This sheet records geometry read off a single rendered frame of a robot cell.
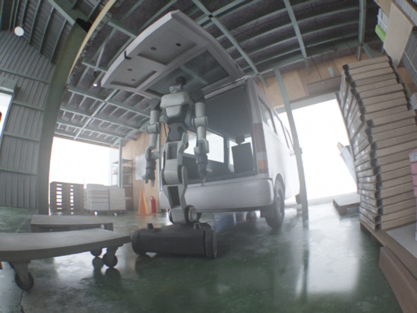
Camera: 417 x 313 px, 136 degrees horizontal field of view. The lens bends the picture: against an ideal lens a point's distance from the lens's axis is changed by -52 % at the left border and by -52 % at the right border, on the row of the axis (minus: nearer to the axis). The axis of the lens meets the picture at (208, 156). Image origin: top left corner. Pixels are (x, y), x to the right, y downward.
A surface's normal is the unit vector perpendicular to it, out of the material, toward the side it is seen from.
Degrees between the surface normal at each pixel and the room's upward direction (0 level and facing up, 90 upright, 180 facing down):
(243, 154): 93
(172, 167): 66
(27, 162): 90
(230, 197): 90
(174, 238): 90
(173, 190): 120
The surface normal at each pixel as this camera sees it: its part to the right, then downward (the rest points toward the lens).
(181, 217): -0.11, 0.07
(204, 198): -0.57, -0.14
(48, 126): 0.81, -0.19
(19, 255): 0.93, -0.15
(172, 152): -0.15, -0.38
